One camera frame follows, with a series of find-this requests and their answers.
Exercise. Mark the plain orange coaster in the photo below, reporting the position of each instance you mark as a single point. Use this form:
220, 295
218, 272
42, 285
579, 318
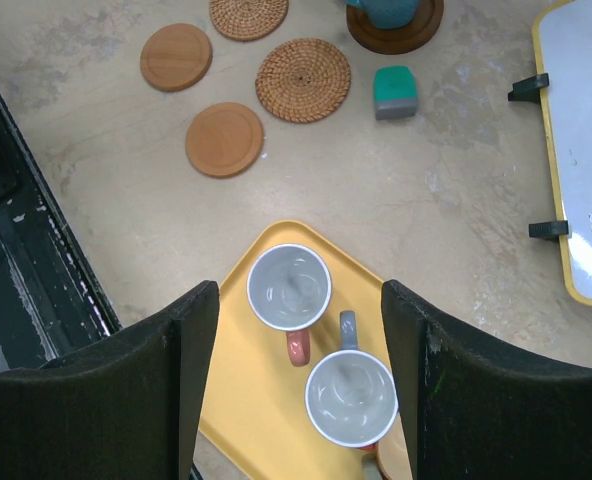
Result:
224, 139
176, 57

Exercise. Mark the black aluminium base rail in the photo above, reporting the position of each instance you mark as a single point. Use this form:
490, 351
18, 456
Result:
51, 302

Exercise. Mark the dark brown ringed coaster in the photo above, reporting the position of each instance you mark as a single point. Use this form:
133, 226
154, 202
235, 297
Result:
401, 40

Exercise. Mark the pink handled patterned mug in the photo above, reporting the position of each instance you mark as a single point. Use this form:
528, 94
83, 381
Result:
289, 288

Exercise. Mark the small whiteboard with wooden frame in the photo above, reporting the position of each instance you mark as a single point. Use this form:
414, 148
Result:
562, 86

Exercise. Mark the light woven front coaster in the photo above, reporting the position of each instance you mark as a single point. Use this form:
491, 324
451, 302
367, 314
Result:
303, 80

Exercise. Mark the light woven coaster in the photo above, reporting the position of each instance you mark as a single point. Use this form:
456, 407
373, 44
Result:
303, 80
247, 20

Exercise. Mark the small orange cup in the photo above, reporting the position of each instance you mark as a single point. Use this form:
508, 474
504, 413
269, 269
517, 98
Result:
389, 458

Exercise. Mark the plain orange front coaster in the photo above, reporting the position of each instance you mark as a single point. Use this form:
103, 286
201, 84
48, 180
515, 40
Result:
224, 139

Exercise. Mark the blue patterned mug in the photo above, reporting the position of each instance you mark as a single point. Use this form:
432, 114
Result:
387, 14

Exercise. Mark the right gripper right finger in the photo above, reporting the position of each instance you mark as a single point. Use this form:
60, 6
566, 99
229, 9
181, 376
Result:
473, 406

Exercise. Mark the grey handled mug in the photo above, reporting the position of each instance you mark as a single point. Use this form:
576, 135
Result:
350, 395

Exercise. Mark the green whiteboard eraser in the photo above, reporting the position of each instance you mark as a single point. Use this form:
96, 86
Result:
395, 93

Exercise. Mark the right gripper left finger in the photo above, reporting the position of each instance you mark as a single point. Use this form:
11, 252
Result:
125, 407

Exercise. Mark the yellow tray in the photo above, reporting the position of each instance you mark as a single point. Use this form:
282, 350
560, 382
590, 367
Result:
254, 406

